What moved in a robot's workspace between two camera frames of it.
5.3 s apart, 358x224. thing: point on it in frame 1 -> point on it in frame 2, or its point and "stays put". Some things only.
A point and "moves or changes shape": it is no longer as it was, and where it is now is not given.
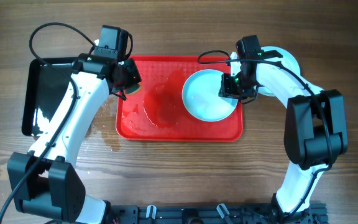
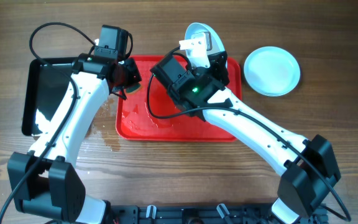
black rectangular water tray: x=44 y=80 stays put
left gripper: x=129 y=76 stays put
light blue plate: x=201 y=96 moves or changes shape
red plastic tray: x=154 y=110 stays put
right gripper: x=229 y=86 -> x=219 y=64
